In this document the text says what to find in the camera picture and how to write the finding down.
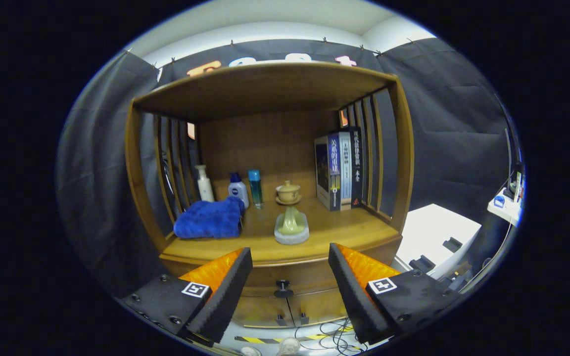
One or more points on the wooden drawer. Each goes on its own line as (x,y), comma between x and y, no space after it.
(309,279)

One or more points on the person's shoe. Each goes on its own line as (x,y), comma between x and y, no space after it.
(290,346)
(250,351)

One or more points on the blue towel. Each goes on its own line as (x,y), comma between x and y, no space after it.
(208,220)

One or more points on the teal bottle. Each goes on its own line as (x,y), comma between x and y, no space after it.
(256,190)

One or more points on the yellow black floor tape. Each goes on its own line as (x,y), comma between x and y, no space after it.
(260,339)

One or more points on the white bottle with blue cap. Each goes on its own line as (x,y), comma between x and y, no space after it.
(238,193)

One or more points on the blue spine book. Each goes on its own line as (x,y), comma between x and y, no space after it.
(327,173)

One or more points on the wooden countertop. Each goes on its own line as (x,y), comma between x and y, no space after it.
(344,230)

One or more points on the wooden cabinet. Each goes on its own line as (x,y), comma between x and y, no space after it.
(265,89)

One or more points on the white desk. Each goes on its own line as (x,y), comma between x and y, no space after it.
(507,210)

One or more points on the light spine book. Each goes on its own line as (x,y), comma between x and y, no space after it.
(345,170)

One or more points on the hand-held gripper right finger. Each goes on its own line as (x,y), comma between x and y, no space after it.
(352,291)

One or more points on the black backdrop cloth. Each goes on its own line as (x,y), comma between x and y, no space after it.
(443,128)

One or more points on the white pump bottle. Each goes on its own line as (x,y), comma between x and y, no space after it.
(205,188)

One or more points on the black spine book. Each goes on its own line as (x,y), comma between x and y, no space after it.
(357,165)

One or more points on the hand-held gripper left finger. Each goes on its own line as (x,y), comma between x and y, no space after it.
(225,296)

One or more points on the beige lidded teacup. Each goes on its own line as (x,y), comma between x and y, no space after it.
(288,193)

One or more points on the white box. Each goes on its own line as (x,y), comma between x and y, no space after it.
(438,225)

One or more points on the small blue object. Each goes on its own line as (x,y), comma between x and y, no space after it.
(499,201)

